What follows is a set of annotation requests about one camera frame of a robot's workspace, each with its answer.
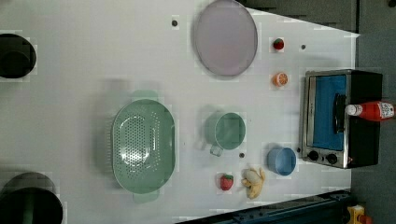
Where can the red ketchup bottle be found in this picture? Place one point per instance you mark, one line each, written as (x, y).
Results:
(374, 111)

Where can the silver black toaster oven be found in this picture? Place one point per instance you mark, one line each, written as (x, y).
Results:
(330, 136)

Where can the green mug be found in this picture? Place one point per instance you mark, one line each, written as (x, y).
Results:
(224, 131)

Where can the green colander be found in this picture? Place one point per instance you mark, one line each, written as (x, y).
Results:
(143, 144)

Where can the red strawberry toy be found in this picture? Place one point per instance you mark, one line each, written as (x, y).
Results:
(226, 182)

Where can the lilac round plate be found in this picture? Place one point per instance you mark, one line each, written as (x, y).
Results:
(225, 38)

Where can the peeled banana toy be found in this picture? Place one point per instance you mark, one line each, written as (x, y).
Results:
(253, 180)

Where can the orange slice toy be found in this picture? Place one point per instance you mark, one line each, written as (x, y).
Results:
(280, 79)

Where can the blue cup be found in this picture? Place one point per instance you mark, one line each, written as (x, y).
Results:
(281, 161)

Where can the black round base upper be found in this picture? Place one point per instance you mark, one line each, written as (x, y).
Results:
(17, 56)

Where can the black round base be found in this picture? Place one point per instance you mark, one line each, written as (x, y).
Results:
(17, 56)
(30, 198)

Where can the black round base lower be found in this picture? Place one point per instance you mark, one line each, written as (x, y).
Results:
(30, 198)

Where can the blue metal frame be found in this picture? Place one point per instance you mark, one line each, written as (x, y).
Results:
(326, 208)

